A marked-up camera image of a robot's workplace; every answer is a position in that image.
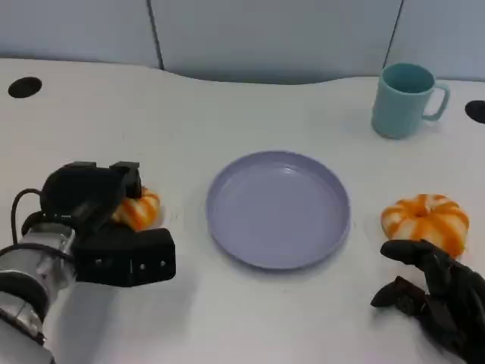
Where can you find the orange and white toy bread roll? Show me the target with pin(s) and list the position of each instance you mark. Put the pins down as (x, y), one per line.
(424, 218)
(142, 210)

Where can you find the grey-blue partition panel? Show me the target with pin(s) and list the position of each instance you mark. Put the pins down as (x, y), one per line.
(76, 30)
(273, 38)
(443, 30)

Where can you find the lilac plate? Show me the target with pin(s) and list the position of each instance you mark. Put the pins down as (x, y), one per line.
(278, 212)

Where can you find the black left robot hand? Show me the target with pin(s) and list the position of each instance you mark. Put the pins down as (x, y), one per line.
(83, 189)

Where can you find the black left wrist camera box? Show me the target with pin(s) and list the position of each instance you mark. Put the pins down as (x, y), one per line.
(125, 258)

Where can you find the pale green mug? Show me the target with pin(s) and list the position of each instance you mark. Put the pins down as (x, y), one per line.
(399, 112)

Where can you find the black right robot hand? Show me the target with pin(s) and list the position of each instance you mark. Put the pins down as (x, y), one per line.
(458, 303)

